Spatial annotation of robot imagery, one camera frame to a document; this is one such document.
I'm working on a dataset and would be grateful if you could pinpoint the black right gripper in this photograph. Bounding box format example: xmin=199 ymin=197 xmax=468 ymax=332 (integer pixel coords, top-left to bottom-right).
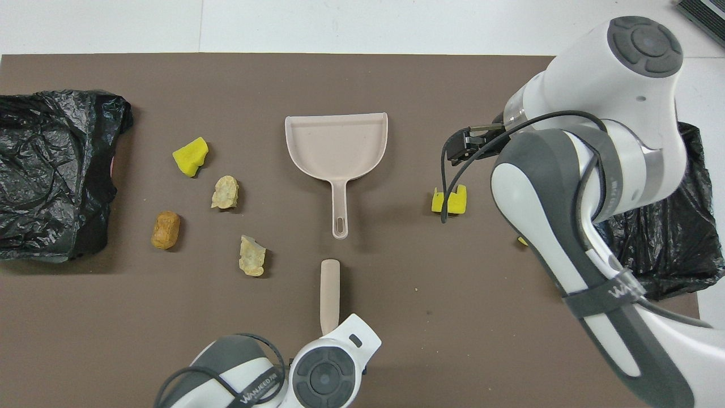
xmin=445 ymin=123 xmax=510 ymax=166

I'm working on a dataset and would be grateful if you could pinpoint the yellow notched sponge piece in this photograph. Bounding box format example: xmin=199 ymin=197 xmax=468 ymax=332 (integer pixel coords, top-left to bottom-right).
xmin=431 ymin=184 xmax=468 ymax=215

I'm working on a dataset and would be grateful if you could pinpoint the beige plastic dustpan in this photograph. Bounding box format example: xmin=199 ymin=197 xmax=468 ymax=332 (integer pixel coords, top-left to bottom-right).
xmin=284 ymin=112 xmax=389 ymax=240

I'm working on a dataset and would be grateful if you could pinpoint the beige hand brush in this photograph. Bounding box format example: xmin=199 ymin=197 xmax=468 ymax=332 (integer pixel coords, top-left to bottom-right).
xmin=320 ymin=259 xmax=341 ymax=336

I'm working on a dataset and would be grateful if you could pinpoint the pale torn bread chunk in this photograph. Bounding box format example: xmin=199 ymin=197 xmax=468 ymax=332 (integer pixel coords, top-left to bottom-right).
xmin=238 ymin=235 xmax=267 ymax=277

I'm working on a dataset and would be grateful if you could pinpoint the pale ridged bread roll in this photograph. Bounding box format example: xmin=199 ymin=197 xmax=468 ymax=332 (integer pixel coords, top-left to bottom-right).
xmin=211 ymin=175 xmax=240 ymax=210

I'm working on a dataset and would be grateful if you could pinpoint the yellow sponge green backing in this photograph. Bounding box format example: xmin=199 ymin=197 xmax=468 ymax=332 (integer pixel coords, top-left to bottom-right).
xmin=172 ymin=137 xmax=209 ymax=178

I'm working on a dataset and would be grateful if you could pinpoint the brown bread bun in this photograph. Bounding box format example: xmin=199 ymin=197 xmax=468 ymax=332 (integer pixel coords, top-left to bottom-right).
xmin=151 ymin=211 xmax=181 ymax=250

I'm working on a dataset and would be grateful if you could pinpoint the black bag lined bin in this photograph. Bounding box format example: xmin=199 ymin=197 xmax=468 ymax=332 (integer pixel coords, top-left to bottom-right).
xmin=0 ymin=89 xmax=134 ymax=264
xmin=589 ymin=122 xmax=725 ymax=301

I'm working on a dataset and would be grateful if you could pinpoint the brown table mat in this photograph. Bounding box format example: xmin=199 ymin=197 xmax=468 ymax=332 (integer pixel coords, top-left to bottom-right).
xmin=0 ymin=53 xmax=710 ymax=408

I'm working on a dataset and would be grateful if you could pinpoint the dark grey ribbed device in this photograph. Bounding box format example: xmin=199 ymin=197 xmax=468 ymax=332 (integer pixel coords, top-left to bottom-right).
xmin=677 ymin=0 xmax=725 ymax=49

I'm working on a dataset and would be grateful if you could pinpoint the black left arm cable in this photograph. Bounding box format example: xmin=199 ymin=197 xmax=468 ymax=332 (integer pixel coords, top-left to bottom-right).
xmin=154 ymin=333 xmax=287 ymax=408

